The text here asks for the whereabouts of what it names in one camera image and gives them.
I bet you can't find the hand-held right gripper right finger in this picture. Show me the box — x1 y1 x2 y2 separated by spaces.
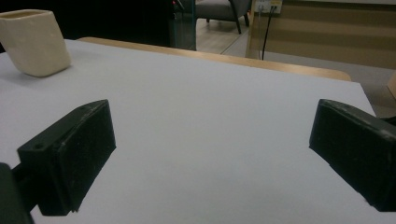
308 98 396 213

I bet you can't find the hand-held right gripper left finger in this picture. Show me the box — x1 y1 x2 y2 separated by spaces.
11 99 118 217

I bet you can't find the cream ceramic cup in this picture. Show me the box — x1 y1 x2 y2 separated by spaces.
0 8 72 78

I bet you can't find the dark metal stand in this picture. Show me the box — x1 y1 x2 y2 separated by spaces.
169 0 198 51

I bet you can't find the grey armchair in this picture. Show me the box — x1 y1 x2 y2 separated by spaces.
195 0 252 35

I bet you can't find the black cable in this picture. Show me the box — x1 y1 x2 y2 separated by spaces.
262 5 277 61

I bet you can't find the white wall socket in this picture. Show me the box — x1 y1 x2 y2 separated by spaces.
253 0 284 15

